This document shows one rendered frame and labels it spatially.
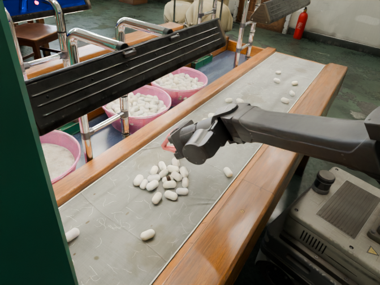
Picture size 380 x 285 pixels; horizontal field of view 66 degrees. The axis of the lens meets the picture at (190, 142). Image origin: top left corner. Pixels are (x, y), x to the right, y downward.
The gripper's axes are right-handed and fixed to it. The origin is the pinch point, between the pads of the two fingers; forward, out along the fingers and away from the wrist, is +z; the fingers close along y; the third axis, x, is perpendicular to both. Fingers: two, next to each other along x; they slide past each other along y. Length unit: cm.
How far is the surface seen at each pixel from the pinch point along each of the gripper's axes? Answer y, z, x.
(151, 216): 16.1, -1.1, 11.2
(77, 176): 18.3, 14.6, -5.1
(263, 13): -62, -17, -20
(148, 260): 25.9, -6.0, 15.4
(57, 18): -3.7, 15.7, -45.6
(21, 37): -92, 185, -109
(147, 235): 22.0, -4.7, 12.1
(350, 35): -477, 25, 57
